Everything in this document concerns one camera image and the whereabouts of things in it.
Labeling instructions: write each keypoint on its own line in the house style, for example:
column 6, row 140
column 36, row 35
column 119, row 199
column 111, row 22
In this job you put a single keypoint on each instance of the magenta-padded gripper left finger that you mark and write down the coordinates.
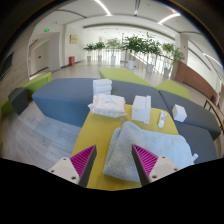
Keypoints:
column 83, row 160

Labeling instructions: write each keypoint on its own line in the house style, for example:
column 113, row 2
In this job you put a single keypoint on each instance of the ceiling strip lights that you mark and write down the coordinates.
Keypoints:
column 103, row 7

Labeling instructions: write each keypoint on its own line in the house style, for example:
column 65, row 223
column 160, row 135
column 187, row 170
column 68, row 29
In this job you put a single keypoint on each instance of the wooden bench with black legs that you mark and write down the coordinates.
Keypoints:
column 215, row 111

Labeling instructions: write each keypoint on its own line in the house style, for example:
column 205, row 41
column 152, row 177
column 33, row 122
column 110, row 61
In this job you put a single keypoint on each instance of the row of potted plants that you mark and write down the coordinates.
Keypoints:
column 135, row 45

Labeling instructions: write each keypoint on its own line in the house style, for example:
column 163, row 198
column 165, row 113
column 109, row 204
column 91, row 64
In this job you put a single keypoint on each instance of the long green upholstered bench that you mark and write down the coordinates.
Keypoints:
column 36, row 83

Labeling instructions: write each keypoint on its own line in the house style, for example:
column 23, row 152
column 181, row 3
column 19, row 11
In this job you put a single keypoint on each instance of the long blue-grey upholstered bench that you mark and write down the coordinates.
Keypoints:
column 60, row 96

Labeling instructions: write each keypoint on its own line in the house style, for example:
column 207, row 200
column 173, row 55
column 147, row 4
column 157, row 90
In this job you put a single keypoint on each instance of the red bin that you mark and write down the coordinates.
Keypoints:
column 71, row 61

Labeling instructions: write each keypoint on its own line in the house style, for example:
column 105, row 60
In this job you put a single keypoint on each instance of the light blue-grey towel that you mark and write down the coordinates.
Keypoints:
column 160, row 143

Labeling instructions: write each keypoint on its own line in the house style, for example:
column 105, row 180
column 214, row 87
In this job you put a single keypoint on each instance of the green exit sign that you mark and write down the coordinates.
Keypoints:
column 46, row 30

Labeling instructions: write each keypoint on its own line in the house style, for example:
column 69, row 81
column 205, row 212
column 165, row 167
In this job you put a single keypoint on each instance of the small white cube box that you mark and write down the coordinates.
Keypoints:
column 179, row 113

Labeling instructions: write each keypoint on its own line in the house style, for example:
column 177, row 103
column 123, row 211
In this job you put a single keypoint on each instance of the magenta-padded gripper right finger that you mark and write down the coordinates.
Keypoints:
column 146, row 160

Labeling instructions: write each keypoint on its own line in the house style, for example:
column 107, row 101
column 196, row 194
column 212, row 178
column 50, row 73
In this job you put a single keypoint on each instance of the white tube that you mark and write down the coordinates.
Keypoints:
column 162, row 119

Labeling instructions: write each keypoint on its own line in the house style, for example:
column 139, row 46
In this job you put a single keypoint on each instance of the dark grey ottoman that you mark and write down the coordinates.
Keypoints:
column 18, row 100

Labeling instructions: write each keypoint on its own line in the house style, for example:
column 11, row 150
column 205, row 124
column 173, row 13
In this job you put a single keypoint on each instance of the yellow upholstered bench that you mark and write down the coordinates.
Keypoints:
column 96, row 140

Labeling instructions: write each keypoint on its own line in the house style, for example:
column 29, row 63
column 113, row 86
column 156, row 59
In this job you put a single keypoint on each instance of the stack of white tissue packs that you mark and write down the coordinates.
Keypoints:
column 102, row 87

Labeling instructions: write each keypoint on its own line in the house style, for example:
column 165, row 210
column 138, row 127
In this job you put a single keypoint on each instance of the tall white box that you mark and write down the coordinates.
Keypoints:
column 140, row 109

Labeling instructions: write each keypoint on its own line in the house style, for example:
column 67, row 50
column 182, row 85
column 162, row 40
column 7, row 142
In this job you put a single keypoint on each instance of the clear plastic tissue pack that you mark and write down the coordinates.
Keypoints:
column 107, row 105

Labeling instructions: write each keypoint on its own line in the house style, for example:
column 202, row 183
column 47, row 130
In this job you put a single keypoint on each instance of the dark wall board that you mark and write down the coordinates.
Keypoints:
column 7, row 65

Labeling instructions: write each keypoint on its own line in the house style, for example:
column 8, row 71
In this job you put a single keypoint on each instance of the framed wall picture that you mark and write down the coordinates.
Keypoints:
column 73, row 39

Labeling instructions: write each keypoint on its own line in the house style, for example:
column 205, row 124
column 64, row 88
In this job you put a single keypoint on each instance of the grey upholstered bench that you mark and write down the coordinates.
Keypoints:
column 200, row 140
column 196, row 113

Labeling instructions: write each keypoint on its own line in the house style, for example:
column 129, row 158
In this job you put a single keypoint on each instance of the brown reception counter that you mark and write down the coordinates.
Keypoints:
column 195, row 80

